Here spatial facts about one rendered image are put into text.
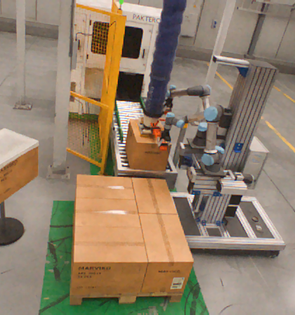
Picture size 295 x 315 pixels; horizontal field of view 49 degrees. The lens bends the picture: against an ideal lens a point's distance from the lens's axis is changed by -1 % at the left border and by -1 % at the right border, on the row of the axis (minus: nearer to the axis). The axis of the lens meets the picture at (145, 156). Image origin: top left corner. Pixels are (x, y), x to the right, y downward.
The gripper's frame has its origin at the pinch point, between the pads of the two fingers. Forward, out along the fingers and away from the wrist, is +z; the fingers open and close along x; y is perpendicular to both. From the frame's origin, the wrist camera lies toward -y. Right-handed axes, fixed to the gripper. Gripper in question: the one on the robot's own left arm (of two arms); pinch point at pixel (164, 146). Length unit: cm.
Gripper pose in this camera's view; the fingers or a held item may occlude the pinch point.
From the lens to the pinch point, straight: 326.3
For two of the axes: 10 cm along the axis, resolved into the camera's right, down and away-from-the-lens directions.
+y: -1.8, -5.3, 8.3
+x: -9.7, -0.6, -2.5
